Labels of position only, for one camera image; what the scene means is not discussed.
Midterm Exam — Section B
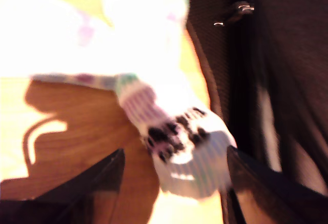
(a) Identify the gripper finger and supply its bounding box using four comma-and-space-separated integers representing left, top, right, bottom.
30, 148, 126, 202
227, 146, 328, 224

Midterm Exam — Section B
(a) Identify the white pair of socks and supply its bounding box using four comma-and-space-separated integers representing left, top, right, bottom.
0, 0, 238, 200

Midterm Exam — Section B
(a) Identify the grey fabric backpack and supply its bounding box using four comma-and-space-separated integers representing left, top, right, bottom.
176, 0, 328, 224

